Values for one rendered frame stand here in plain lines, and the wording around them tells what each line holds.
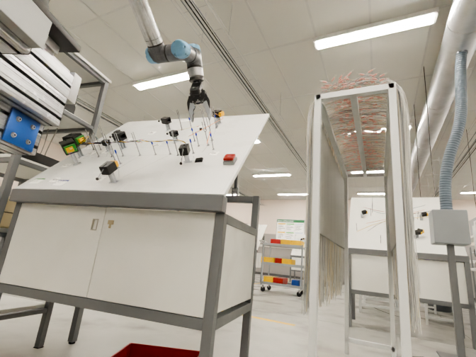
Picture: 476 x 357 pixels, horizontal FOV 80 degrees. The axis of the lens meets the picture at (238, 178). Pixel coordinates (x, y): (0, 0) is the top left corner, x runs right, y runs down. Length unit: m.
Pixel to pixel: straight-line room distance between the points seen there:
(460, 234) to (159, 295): 2.58
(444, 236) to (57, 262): 2.89
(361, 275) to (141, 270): 2.91
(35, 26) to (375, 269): 3.61
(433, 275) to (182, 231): 3.06
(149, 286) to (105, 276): 0.23
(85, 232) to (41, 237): 0.26
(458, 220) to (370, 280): 1.20
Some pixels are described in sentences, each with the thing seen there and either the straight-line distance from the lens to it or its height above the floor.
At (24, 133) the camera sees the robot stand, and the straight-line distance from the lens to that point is 0.92.
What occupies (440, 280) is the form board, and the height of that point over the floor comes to 0.60.
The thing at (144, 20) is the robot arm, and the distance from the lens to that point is 1.41.
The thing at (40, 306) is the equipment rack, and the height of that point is 0.23.
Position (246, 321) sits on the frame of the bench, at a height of 0.30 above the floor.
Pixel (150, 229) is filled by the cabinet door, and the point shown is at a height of 0.71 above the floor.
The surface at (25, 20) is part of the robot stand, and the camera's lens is 0.73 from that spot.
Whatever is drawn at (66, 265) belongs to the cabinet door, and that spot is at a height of 0.52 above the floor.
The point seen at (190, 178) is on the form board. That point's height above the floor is 0.96.
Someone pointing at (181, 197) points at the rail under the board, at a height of 0.85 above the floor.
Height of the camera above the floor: 0.63
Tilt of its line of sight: 15 degrees up
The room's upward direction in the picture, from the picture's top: 6 degrees clockwise
